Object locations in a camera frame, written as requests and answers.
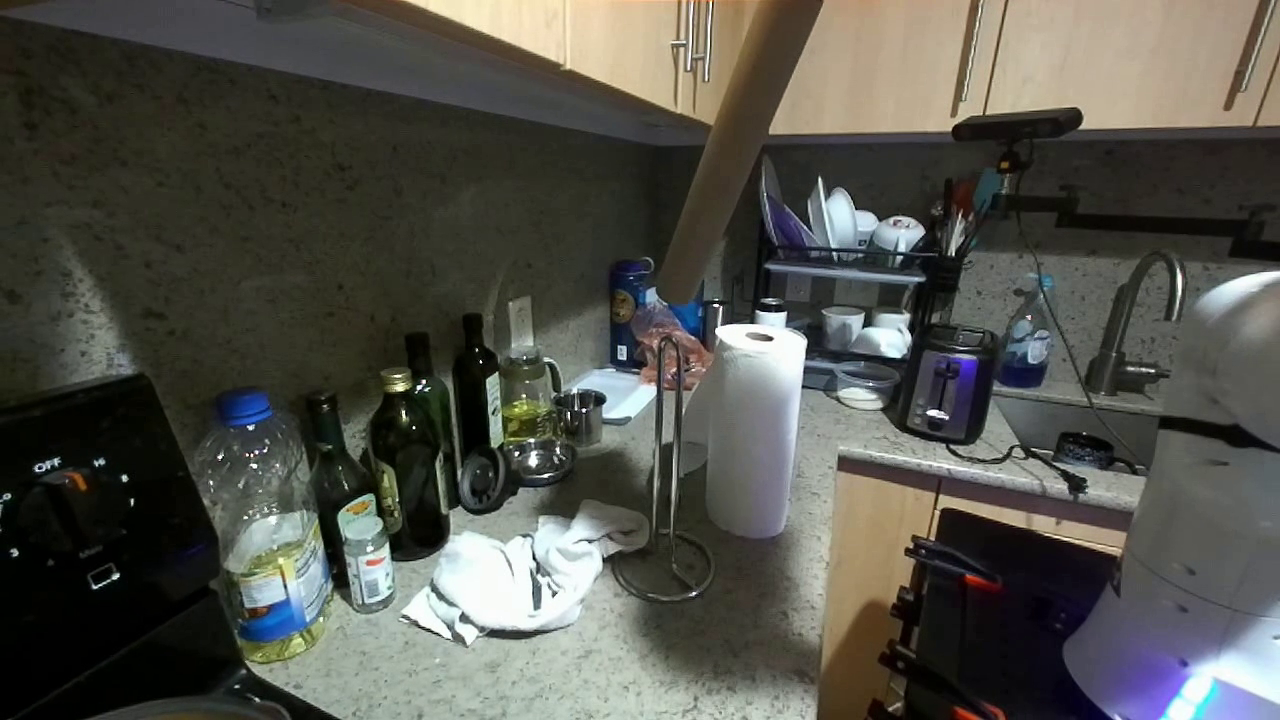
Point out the white plate stack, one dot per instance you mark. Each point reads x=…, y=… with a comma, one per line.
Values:
x=833, y=215

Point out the green glass bottle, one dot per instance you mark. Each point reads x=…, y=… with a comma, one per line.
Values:
x=431, y=403

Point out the white Stanford University bottle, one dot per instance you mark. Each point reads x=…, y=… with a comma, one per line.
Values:
x=770, y=310

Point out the white plastic tray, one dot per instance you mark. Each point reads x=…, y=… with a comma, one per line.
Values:
x=615, y=393

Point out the clear plastic bottle blue cap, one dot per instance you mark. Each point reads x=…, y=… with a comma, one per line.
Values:
x=264, y=562

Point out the wooden upper cabinets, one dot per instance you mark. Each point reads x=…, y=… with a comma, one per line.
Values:
x=1067, y=62

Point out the black electric stove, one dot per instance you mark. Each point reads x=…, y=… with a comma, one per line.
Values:
x=93, y=534

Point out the black bin orange clamps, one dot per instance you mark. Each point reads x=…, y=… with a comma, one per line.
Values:
x=1024, y=585

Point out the black round lid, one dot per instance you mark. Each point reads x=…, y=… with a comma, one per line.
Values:
x=481, y=480

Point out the olive oil bottle gold cap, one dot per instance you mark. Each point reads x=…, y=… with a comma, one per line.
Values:
x=411, y=464

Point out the dark bottle white label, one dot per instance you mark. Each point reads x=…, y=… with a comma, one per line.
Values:
x=476, y=385

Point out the stainless steel cup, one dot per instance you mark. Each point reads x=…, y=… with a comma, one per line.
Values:
x=581, y=417

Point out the wooden base cabinet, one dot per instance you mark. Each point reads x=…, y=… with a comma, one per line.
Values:
x=873, y=585

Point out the crumpled white paper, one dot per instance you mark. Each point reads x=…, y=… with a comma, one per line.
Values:
x=506, y=582

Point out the dark bottle yellow label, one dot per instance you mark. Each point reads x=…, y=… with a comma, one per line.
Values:
x=338, y=486

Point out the purple plate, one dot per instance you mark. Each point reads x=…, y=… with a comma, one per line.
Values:
x=785, y=222

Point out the glass oil cruet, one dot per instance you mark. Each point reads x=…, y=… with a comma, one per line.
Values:
x=528, y=403

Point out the white paper towel roll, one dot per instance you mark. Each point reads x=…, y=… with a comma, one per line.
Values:
x=754, y=427

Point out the black stereo camera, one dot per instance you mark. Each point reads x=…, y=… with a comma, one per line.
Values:
x=1018, y=127

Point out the orange plastic bag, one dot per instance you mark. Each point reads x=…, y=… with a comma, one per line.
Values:
x=674, y=349

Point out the metal kitchen faucet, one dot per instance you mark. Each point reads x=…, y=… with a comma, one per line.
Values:
x=1135, y=320

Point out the blue dish soap bottle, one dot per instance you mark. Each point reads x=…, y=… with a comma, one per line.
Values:
x=1024, y=349

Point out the white mug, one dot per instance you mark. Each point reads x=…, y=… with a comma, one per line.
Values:
x=843, y=326
x=887, y=338

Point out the black dish rack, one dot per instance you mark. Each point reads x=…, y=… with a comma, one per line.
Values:
x=852, y=274

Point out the small glass spice jar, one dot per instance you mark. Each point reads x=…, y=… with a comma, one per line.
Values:
x=366, y=566

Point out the white ceramic bowl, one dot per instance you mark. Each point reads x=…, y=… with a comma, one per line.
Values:
x=899, y=232

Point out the stainless steel bowl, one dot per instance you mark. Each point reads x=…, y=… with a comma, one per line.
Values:
x=541, y=463

